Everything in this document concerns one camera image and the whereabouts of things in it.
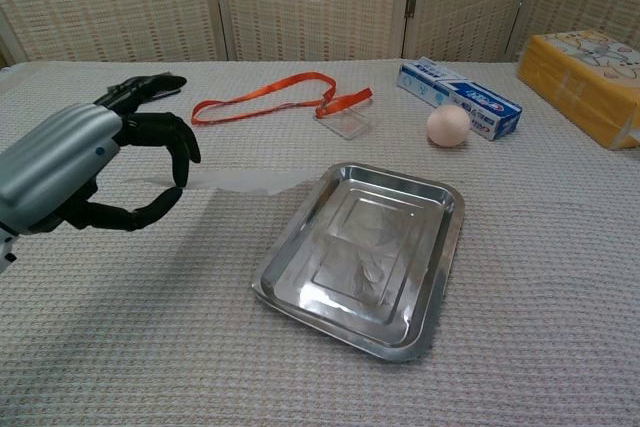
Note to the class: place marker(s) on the clear badge holder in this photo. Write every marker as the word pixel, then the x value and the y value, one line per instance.
pixel 347 123

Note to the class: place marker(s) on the blue white toothpaste box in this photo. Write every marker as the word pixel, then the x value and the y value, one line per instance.
pixel 450 87

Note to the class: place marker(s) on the woven folding screen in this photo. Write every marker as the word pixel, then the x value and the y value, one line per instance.
pixel 310 2

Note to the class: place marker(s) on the yellow cat tissue pack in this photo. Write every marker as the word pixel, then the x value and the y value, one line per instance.
pixel 580 82

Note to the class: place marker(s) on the beige egg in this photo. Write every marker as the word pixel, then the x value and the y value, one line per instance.
pixel 448 126

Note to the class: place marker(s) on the stainless steel tray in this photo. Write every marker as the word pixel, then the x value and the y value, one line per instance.
pixel 360 257

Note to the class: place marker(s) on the white napkin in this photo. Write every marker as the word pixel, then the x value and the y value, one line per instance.
pixel 250 181

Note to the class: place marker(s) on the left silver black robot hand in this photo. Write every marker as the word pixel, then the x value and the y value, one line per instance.
pixel 55 157

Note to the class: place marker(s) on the white woven tablecloth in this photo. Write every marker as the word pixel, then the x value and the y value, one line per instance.
pixel 150 322

